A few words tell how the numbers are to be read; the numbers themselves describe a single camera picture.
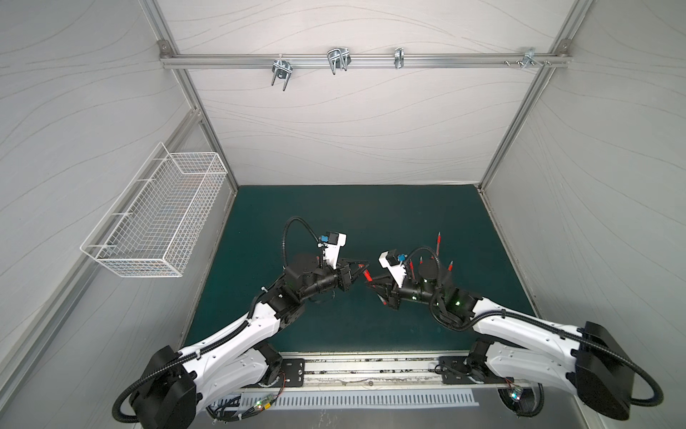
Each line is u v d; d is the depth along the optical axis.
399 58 0.78
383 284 0.67
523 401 0.72
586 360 0.41
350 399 0.70
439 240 1.01
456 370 0.70
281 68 0.79
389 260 0.64
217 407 0.68
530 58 0.76
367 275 0.70
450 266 0.95
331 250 0.65
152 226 0.69
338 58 0.77
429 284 0.59
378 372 0.75
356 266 0.70
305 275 0.56
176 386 0.39
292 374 0.73
